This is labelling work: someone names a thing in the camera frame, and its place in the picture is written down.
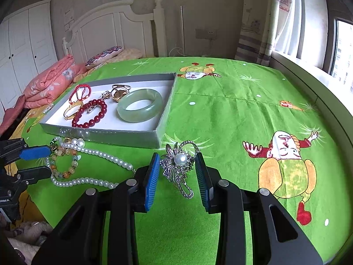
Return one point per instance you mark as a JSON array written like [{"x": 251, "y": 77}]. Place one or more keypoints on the yellow printed bed sheet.
[{"x": 30, "y": 203}]

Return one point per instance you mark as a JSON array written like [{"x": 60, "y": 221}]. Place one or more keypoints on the green printed blanket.
[{"x": 234, "y": 116}]

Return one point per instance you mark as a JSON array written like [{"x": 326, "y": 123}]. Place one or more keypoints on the silver pearl brooch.
[{"x": 179, "y": 158}]

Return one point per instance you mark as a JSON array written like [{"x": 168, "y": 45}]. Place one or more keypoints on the gold silver cuff ornament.
[{"x": 118, "y": 92}]

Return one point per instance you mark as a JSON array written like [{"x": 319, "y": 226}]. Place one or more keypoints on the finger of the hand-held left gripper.
[
  {"x": 35, "y": 153},
  {"x": 34, "y": 174}
]

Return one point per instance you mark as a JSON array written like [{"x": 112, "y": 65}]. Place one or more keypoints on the silver box with white lining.
[{"x": 110, "y": 124}]

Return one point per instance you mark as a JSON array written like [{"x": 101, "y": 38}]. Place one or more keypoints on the wall socket panel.
[{"x": 205, "y": 33}]

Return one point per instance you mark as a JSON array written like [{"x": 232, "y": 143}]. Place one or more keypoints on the embroidered patterned pillow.
[{"x": 103, "y": 56}]

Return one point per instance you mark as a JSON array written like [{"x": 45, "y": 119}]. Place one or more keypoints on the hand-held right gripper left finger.
[{"x": 153, "y": 182}]

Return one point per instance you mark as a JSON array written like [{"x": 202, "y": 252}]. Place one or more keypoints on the peach pillow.
[{"x": 129, "y": 54}]

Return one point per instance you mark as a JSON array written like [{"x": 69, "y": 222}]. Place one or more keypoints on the window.
[{"x": 344, "y": 55}]

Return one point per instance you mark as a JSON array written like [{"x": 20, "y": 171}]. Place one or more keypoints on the pink folded quilt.
[{"x": 49, "y": 82}]

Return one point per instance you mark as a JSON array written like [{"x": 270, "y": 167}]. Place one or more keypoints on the white bed headboard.
[{"x": 110, "y": 24}]

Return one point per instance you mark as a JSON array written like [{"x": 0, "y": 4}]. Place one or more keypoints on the white wardrobe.
[{"x": 24, "y": 47}]

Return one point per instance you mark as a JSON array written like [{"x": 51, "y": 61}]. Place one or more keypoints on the gold bangle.
[{"x": 73, "y": 107}]

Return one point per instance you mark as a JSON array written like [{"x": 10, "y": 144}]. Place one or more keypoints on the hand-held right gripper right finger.
[{"x": 202, "y": 182}]

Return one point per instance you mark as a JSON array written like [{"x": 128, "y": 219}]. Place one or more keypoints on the pale green jade bangle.
[{"x": 124, "y": 113}]

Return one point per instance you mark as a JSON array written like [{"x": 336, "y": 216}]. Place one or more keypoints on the white window sill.
[{"x": 303, "y": 71}]

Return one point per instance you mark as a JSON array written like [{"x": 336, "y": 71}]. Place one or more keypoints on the silver metal charm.
[{"x": 92, "y": 107}]

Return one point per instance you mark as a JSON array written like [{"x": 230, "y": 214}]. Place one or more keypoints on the white upright pole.
[{"x": 182, "y": 30}]

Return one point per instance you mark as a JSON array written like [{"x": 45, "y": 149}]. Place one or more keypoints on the printed beige curtain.
[{"x": 256, "y": 27}]

